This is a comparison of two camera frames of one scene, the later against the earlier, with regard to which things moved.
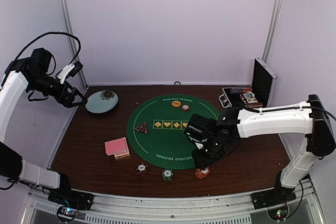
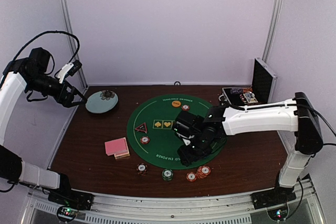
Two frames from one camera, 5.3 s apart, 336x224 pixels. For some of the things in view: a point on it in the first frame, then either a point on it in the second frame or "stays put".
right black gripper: (202, 162) → (187, 158)
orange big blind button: (176, 103) stays put
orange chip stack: (201, 173) stays put
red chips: (185, 107) stays put
